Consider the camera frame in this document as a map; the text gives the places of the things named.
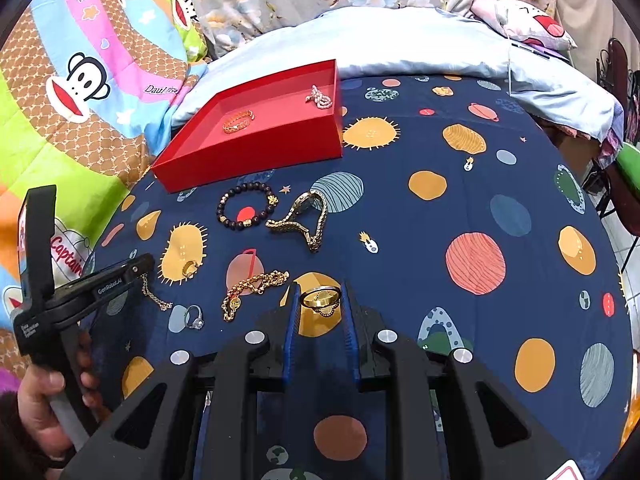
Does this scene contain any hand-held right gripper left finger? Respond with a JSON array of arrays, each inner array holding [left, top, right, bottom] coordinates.
[[62, 281, 303, 480]]

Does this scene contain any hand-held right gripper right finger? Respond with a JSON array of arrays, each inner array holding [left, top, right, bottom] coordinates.
[[340, 280, 576, 480]]

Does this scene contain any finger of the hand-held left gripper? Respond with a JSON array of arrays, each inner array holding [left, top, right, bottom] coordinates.
[[52, 253, 157, 322]]

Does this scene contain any red stone ring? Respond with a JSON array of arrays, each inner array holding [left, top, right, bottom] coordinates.
[[300, 286, 343, 317]]

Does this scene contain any thin gold chain bracelet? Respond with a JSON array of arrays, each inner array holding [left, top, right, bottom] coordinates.
[[141, 272, 173, 312]]

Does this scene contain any gold chain with pendant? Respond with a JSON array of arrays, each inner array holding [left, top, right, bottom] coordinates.
[[221, 270, 291, 323]]

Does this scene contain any gold wrist watch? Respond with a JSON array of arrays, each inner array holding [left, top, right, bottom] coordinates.
[[265, 190, 329, 254]]

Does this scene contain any black bead bracelet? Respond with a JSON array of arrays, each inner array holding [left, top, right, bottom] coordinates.
[[216, 182, 279, 231]]

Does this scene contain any red cardboard box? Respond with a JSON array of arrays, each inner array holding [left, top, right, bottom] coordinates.
[[151, 58, 345, 195]]

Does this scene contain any person's left hand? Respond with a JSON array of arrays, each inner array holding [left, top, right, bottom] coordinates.
[[0, 329, 110, 472]]

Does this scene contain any colourful monkey print blanket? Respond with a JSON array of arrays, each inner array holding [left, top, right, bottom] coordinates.
[[0, 0, 211, 381]]

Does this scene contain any navy planet print blanket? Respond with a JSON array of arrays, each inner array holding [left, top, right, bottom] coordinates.
[[87, 74, 636, 480]]

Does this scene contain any light blue quilt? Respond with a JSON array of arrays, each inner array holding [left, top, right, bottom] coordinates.
[[170, 7, 623, 141]]

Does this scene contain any green cloth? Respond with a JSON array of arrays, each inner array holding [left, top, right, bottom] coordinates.
[[616, 142, 640, 181]]

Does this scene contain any dark flat device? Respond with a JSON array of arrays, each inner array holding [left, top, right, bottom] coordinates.
[[510, 42, 571, 62]]

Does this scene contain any pink cartoon face pillow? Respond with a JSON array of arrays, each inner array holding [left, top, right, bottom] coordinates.
[[470, 0, 578, 51]]

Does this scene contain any dark metal chair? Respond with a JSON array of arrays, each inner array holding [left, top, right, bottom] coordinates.
[[580, 37, 640, 238]]

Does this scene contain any wide gold link bracelet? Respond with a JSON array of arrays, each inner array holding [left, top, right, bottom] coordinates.
[[222, 109, 255, 135]]

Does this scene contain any white pearl bracelet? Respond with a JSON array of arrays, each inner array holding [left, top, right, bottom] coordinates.
[[306, 85, 333, 111]]

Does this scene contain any white cable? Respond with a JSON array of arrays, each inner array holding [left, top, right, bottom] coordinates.
[[490, 0, 516, 96]]

